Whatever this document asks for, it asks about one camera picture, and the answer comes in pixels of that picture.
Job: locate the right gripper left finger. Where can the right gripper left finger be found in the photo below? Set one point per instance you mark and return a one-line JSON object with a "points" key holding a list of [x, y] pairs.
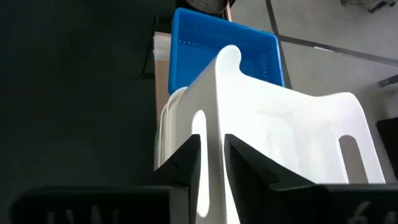
{"points": [[174, 199]]}

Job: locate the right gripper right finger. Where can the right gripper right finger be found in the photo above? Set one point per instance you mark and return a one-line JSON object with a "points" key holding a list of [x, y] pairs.
{"points": [[264, 199]]}

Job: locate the white plastic basket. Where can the white plastic basket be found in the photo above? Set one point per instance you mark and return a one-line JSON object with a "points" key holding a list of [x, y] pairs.
{"points": [[280, 124], [158, 149], [174, 102]]}

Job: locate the blue plastic basket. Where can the blue plastic basket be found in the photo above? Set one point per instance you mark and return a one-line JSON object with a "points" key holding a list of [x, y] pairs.
{"points": [[217, 40]]}

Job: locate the black table mat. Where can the black table mat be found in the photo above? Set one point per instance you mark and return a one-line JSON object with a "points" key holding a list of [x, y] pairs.
{"points": [[77, 93]]}

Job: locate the black plant pot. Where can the black plant pot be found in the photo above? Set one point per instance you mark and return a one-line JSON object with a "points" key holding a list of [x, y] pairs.
{"points": [[206, 4]]}

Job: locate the wooden shelf with black frame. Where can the wooden shelf with black frame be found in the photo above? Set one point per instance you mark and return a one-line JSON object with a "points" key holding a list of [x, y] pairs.
{"points": [[161, 81]]}

